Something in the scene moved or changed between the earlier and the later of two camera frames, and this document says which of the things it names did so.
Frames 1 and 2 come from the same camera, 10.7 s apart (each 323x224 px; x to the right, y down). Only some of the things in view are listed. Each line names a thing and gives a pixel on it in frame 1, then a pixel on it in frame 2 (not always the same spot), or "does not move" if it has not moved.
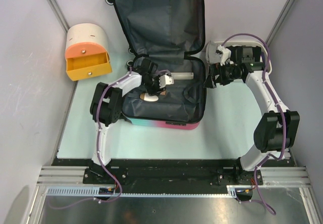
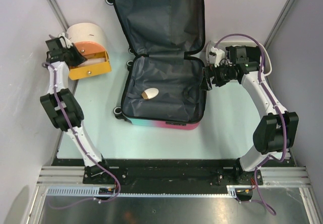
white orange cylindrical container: x=87 y=52 does not move
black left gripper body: x=153 y=86 -> x=74 y=56
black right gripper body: x=227 y=73 does not move
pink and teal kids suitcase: x=165 y=21 does not move
